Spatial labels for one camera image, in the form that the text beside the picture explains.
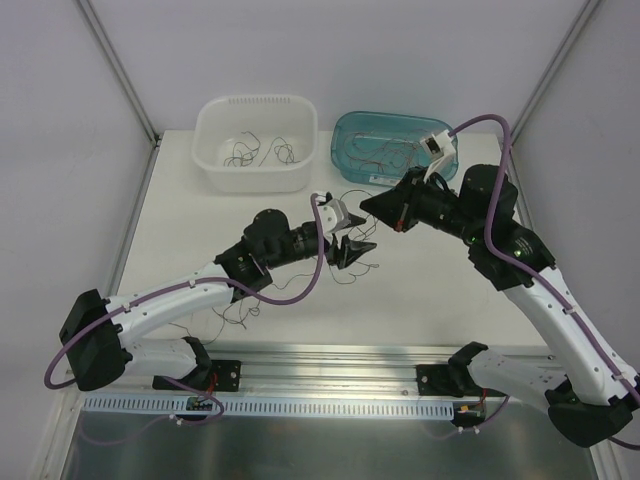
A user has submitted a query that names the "white plastic tub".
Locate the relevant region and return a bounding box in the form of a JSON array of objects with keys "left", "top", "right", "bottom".
[{"left": 191, "top": 94, "right": 319, "bottom": 194}]

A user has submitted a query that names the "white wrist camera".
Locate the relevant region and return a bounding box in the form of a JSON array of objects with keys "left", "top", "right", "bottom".
[
  {"left": 419, "top": 129, "right": 457, "bottom": 182},
  {"left": 314, "top": 191, "right": 351, "bottom": 237}
]

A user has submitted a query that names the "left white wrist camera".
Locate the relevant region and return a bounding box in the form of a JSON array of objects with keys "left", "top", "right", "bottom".
[{"left": 314, "top": 191, "right": 351, "bottom": 237}]

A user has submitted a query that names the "left aluminium frame post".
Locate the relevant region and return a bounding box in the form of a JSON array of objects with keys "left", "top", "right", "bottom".
[{"left": 74, "top": 0, "right": 161, "bottom": 146}]

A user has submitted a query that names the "aluminium mounting rail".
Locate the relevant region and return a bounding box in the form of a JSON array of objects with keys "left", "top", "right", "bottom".
[{"left": 60, "top": 339, "right": 556, "bottom": 403}]

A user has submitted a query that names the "aluminium frame post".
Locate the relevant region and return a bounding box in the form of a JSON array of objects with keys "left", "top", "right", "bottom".
[
  {"left": 511, "top": 0, "right": 605, "bottom": 145},
  {"left": 74, "top": 0, "right": 161, "bottom": 146}
]

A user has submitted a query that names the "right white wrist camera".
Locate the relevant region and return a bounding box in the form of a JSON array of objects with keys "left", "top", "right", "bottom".
[{"left": 419, "top": 129, "right": 457, "bottom": 182}]

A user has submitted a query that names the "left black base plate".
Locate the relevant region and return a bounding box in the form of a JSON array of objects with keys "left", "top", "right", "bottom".
[{"left": 177, "top": 359, "right": 242, "bottom": 392}]

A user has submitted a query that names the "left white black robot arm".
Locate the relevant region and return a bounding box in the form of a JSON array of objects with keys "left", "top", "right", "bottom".
[{"left": 59, "top": 206, "right": 376, "bottom": 391}]

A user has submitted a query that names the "teal transparent plastic bin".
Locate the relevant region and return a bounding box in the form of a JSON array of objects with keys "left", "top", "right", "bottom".
[{"left": 331, "top": 111, "right": 449, "bottom": 185}]

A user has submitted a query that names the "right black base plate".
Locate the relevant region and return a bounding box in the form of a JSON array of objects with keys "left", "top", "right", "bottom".
[{"left": 415, "top": 364, "right": 505, "bottom": 398}]

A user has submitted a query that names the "right aluminium frame post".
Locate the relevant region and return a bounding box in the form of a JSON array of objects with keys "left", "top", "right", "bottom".
[{"left": 511, "top": 0, "right": 605, "bottom": 145}]

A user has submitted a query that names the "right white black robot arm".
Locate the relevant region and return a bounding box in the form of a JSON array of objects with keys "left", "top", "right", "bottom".
[{"left": 360, "top": 165, "right": 639, "bottom": 448}]

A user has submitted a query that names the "brown wire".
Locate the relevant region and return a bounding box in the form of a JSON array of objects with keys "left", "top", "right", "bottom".
[{"left": 337, "top": 127, "right": 436, "bottom": 174}]

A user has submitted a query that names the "black wire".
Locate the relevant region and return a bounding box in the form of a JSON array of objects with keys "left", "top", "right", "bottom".
[
  {"left": 169, "top": 188, "right": 382, "bottom": 346},
  {"left": 222, "top": 130, "right": 297, "bottom": 169}
]

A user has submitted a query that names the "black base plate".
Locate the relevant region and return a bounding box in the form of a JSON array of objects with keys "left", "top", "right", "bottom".
[
  {"left": 177, "top": 359, "right": 242, "bottom": 392},
  {"left": 415, "top": 364, "right": 505, "bottom": 398}
]

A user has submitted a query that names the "white slotted cable duct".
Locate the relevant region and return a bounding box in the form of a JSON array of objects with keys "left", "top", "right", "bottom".
[{"left": 83, "top": 393, "right": 454, "bottom": 421}]

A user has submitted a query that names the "label sticker on bin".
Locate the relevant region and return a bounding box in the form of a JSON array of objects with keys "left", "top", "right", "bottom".
[{"left": 369, "top": 175, "right": 399, "bottom": 187}]

